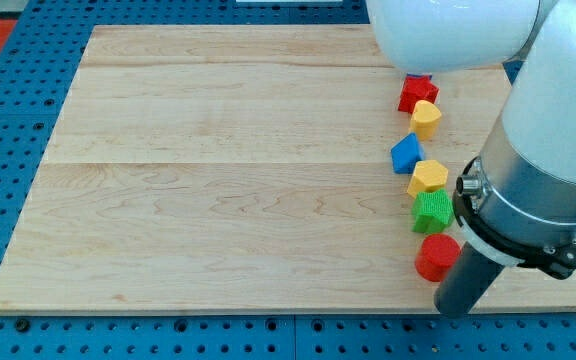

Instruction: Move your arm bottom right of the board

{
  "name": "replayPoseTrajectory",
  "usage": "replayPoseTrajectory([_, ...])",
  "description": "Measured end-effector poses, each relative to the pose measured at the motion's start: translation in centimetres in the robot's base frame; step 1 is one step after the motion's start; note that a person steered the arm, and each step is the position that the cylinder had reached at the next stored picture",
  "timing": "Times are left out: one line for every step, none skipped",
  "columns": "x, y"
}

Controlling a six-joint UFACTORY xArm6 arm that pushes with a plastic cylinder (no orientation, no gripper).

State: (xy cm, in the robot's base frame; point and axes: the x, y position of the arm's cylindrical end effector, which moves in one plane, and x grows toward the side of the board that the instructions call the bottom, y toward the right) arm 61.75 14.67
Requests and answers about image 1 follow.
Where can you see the blue block behind arm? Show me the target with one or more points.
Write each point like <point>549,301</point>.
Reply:
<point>423,76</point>

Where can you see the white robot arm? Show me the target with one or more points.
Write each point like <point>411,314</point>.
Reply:
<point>516,200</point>

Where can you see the light wooden board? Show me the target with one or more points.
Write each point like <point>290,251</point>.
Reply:
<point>213,170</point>

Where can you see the blue pentagon block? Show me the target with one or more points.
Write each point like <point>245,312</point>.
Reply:
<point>406,154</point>

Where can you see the yellow hexagon block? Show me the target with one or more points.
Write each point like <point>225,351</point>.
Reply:
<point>427,176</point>

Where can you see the green star block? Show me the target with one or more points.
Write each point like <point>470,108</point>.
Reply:
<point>432,212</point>

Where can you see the yellow heart block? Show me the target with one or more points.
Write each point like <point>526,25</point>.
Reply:
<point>424,119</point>

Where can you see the red star block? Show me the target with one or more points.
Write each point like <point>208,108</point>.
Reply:
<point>413,90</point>

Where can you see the red cylinder block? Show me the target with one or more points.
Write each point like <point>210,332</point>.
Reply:
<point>436,256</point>

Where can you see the dark grey cylindrical end effector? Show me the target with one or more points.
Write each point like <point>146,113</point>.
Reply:
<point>466,282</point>

